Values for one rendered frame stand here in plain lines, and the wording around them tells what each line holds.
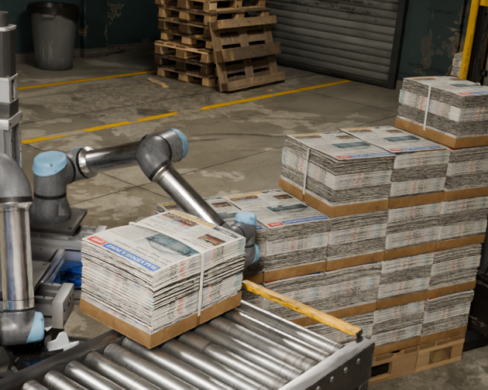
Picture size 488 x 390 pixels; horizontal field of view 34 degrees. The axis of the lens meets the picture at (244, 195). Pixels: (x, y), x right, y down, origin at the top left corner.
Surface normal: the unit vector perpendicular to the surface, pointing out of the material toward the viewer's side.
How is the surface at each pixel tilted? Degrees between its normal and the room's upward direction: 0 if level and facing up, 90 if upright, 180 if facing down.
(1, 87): 90
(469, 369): 0
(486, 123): 90
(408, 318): 90
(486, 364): 0
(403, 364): 90
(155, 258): 1
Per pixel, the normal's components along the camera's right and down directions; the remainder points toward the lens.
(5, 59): 0.67, 0.29
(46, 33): -0.19, 0.42
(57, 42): 0.18, 0.43
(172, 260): 0.07, -0.94
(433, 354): 0.50, 0.33
